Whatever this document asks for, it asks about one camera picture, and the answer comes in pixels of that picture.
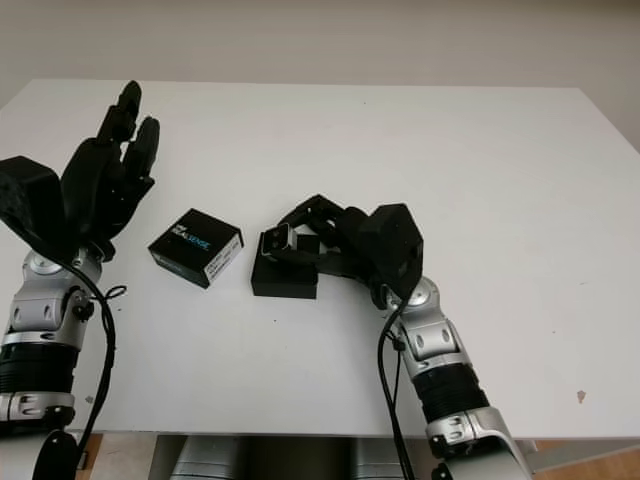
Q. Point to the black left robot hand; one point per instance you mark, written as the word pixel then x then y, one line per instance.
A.
pixel 92 185

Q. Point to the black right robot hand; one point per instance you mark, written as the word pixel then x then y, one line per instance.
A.
pixel 352 240

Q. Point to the small silver camera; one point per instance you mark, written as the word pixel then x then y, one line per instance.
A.
pixel 277 242

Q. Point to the black RealSense box lid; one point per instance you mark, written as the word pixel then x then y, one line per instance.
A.
pixel 190 245

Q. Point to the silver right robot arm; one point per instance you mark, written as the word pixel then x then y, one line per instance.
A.
pixel 435 335

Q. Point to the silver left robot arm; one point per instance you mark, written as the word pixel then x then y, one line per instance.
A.
pixel 45 300

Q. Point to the black box base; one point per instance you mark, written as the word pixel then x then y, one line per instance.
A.
pixel 280 285

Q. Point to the silver black robot torso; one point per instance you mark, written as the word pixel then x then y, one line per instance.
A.
pixel 280 460

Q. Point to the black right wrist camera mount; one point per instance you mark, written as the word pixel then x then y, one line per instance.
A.
pixel 395 245

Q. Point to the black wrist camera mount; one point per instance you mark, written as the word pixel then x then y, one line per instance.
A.
pixel 25 195
pixel 395 245

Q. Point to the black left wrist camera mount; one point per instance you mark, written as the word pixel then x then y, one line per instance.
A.
pixel 25 195

